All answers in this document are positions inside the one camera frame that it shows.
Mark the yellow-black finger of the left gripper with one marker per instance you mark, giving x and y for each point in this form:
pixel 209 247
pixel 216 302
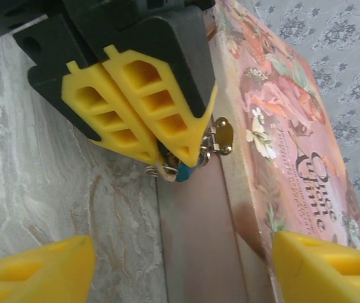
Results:
pixel 97 113
pixel 167 79

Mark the gold box latch hasp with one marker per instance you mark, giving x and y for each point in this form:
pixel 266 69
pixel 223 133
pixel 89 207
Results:
pixel 224 135

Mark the pink floral storage box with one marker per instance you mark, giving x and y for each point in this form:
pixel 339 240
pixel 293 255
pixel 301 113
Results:
pixel 293 126

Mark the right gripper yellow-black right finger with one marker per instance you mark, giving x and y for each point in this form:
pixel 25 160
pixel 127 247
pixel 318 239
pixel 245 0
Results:
pixel 331 274

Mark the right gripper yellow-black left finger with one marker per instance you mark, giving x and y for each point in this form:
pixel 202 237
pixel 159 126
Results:
pixel 34 274

